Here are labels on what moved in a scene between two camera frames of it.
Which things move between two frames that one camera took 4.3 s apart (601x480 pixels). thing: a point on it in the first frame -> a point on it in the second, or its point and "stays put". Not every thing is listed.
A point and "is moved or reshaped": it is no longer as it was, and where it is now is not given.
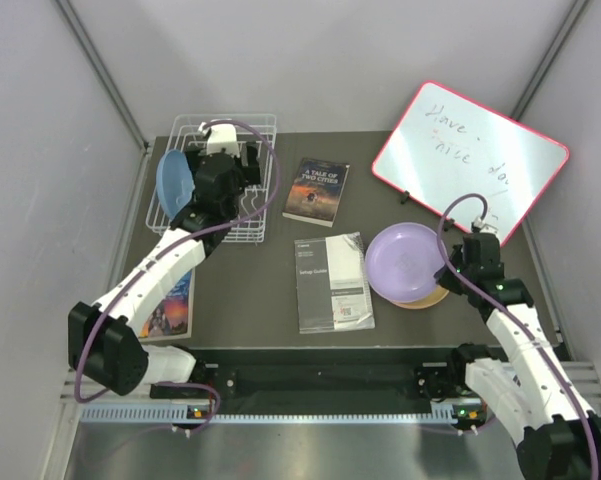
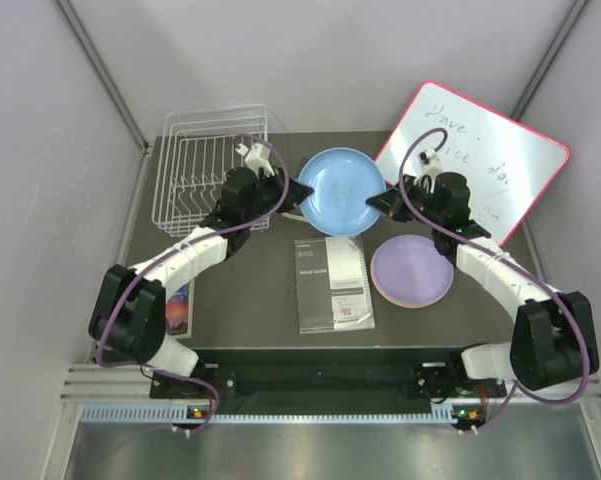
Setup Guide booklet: x=333 y=284 stays put
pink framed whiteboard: x=448 y=145 stays put
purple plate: x=401 y=261 is moved or reshaped
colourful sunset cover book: x=173 y=317 stays put
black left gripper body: x=245 y=175 -> x=267 y=191
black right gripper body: x=447 y=279 -> x=420 y=202
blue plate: x=175 y=183 -> x=343 y=180
